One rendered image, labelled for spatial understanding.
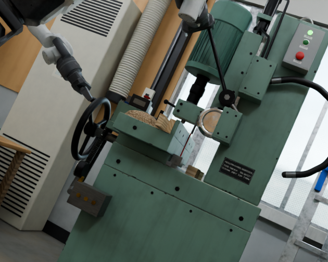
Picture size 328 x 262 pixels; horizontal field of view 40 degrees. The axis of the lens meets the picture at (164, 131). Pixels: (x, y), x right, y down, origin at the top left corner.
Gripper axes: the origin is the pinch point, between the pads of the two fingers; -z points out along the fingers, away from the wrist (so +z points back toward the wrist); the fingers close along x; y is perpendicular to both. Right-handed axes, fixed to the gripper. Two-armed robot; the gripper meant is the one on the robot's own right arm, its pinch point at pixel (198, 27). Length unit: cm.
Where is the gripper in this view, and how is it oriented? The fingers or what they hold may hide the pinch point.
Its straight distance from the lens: 179.2
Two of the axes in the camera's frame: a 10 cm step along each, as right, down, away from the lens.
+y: 2.1, 9.6, -1.9
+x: -9.7, 2.3, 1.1
